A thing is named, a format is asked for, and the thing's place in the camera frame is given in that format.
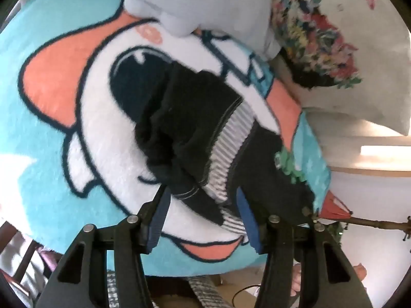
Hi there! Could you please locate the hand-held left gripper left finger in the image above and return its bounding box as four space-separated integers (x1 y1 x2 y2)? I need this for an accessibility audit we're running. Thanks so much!
35 185 171 308

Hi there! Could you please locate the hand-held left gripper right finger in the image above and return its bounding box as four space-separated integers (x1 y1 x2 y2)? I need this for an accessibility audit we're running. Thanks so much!
235 188 375 308

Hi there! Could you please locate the grey checked cloth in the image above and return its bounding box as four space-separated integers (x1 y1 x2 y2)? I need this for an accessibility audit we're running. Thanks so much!
105 271 223 308

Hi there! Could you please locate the black cable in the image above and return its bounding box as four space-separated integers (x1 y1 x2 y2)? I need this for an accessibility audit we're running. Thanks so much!
232 284 263 303

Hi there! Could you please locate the wooden chair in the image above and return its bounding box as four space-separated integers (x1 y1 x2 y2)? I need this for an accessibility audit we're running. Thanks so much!
0 221 62 297

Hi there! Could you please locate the blue cartoon printed blanket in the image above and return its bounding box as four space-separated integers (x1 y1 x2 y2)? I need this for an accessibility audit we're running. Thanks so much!
0 0 332 277

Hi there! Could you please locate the red lampshade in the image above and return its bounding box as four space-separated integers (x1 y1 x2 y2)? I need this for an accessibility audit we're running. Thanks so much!
319 192 353 223

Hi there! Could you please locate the wooden turned pole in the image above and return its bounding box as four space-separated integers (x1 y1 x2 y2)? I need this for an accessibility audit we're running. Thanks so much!
302 208 411 241

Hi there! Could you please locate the white floral pillow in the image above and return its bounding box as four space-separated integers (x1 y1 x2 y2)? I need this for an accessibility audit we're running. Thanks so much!
270 0 411 136

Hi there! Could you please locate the black and striped sock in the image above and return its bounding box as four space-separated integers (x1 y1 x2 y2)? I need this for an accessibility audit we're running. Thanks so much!
135 62 317 233

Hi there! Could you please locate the light blue cloth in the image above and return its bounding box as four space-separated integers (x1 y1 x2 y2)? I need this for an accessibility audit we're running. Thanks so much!
61 0 284 61

